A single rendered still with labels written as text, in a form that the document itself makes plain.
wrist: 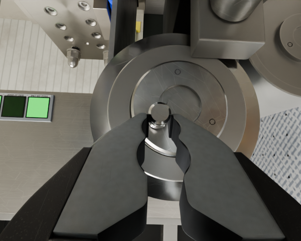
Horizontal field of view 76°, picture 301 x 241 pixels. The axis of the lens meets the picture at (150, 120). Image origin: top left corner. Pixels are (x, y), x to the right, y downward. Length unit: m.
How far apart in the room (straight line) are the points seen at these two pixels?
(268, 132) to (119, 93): 0.28
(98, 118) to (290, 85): 0.17
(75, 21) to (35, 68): 1.85
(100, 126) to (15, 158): 0.43
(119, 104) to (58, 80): 2.01
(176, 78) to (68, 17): 0.34
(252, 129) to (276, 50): 0.08
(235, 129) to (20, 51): 2.34
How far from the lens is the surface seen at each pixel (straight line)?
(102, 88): 0.17
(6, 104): 0.61
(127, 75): 0.17
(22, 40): 2.47
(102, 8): 0.39
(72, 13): 0.45
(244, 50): 0.18
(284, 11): 0.25
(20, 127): 0.58
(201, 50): 0.17
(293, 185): 0.33
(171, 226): 0.53
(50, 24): 0.50
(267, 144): 0.38
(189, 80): 0.16
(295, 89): 0.21
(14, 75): 2.35
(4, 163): 0.60
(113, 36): 0.20
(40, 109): 0.56
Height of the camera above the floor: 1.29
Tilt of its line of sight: 9 degrees down
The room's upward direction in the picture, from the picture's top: 178 degrees counter-clockwise
